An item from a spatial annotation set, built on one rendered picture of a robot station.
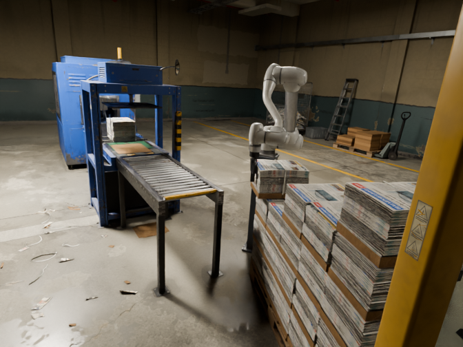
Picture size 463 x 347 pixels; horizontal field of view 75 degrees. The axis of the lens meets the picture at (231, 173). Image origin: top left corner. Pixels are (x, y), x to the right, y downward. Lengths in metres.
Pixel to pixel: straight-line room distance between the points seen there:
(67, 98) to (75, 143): 0.74
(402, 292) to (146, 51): 10.89
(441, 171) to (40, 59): 10.52
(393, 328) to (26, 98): 10.53
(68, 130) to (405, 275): 5.38
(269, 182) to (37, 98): 9.25
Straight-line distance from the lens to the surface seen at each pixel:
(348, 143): 8.67
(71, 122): 5.70
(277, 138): 2.16
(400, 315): 0.88
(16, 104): 10.82
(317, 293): 1.66
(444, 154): 0.73
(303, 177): 2.30
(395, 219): 1.16
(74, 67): 5.64
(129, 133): 4.23
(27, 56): 10.76
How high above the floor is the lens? 1.67
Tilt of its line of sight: 17 degrees down
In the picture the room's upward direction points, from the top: 4 degrees clockwise
